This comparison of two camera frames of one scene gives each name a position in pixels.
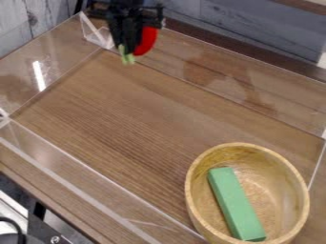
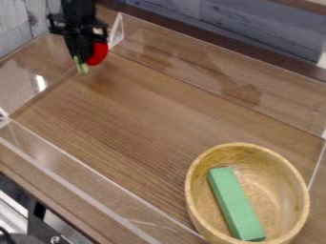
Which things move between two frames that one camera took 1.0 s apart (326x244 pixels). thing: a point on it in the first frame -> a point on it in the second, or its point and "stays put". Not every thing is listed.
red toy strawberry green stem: x=149 y=37 -> x=98 y=55
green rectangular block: x=234 y=204 stays put
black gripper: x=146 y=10 -> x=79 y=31
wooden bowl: x=246 y=194 stays put
